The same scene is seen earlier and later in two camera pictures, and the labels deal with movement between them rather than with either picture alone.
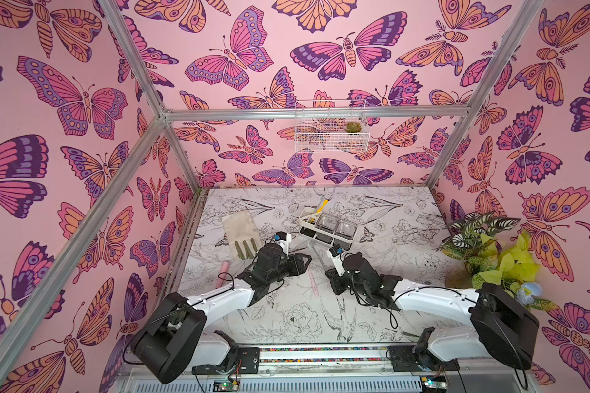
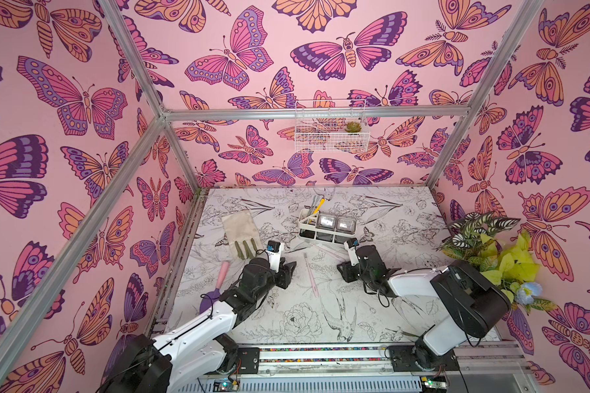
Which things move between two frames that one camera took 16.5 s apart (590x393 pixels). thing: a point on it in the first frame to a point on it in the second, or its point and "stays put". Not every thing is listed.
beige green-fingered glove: [242, 233] stays put
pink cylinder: [224, 268] stays put
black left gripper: [297, 268] to [284, 276]
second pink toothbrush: [313, 282] stays put
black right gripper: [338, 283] to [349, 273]
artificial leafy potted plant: [476, 256] stays put
